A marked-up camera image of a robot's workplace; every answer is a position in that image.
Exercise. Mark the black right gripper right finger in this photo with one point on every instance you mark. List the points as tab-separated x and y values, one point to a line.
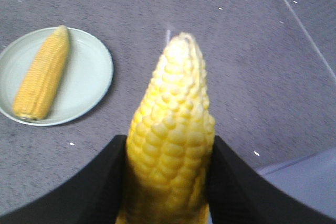
237	194

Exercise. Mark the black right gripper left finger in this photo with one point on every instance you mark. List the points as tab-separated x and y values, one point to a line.
93	195

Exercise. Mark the yellow corn cob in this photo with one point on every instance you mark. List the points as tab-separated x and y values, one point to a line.
170	142
39	86

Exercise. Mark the green plate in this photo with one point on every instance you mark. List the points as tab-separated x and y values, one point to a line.
87	75

